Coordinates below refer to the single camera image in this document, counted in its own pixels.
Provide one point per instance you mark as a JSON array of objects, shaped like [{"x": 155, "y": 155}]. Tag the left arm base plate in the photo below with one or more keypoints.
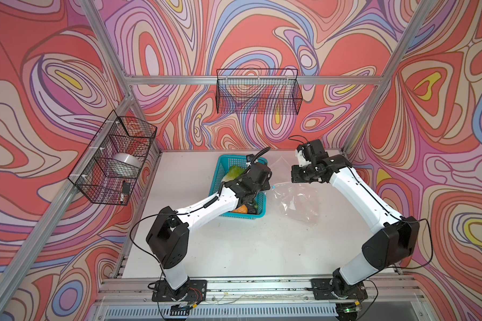
[{"x": 190, "y": 291}]

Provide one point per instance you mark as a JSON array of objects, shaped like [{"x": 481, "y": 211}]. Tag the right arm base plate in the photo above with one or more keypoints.
[{"x": 337, "y": 289}]

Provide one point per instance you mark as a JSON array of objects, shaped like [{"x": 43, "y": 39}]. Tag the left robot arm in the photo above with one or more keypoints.
[{"x": 169, "y": 236}]

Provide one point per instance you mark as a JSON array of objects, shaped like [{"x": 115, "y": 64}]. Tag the clear zip top bag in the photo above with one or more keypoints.
[{"x": 296, "y": 201}]

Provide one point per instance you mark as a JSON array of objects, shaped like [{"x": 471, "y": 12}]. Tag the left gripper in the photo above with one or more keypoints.
[{"x": 266, "y": 184}]

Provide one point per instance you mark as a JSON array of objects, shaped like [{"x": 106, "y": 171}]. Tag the black wire basket left wall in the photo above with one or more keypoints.
[{"x": 107, "y": 174}]

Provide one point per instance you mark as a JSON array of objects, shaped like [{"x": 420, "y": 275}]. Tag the orange carrot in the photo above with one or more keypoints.
[{"x": 241, "y": 210}]

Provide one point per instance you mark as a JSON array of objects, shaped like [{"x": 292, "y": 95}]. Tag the white roll in basket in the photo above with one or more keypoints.
[{"x": 125, "y": 165}]

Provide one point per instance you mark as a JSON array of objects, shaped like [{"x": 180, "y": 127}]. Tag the black wire basket wall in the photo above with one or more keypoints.
[
  {"x": 258, "y": 91},
  {"x": 107, "y": 174}
]

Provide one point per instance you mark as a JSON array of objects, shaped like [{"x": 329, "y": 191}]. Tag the black wire basket back wall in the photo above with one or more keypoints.
[{"x": 258, "y": 91}]

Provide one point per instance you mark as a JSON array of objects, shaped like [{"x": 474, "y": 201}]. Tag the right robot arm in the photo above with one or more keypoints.
[{"x": 393, "y": 237}]

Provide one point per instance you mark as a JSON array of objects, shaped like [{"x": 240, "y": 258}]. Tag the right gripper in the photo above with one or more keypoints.
[{"x": 296, "y": 177}]

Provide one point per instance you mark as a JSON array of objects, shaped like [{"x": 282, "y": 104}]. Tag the green lettuce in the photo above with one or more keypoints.
[{"x": 233, "y": 172}]

